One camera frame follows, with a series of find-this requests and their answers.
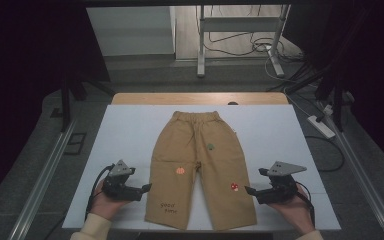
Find dark floor socket plate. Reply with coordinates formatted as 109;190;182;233
63;131;88;156

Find white power strip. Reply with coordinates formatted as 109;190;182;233
306;114;337;140

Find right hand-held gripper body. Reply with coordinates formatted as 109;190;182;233
255;160;308;205

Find hand-held gripper black cable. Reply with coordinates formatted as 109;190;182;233
84;163;116;223
294;181;316;230

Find white metal stand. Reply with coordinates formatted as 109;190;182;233
196;3;292;79

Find right hand-held gripper black cable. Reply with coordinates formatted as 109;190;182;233
294;181;316;230

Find black metal stand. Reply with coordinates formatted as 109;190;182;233
283;63;356;133
59;64;116;133

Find dark curtain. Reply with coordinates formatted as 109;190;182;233
0;0;112;211
281;0;384;178

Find person's right hand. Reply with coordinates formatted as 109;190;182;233
267;184;315;236

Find tan pants with small patches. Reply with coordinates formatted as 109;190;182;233
144;110;258;232

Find white table cover sheet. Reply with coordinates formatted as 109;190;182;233
62;104;342;232

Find aluminium floor rail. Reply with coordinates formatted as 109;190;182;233
319;102;384;240
7;119;78;240

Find person's left hand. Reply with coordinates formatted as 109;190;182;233
89;179;132;222

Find left hand-held gripper black cable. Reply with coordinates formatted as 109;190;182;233
84;163;116;223

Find tangled black floor cables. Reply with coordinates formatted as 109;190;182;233
201;31;305;64

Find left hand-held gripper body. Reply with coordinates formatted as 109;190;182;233
101;159;145;203

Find black power cable loop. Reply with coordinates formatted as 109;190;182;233
304;134;346;173

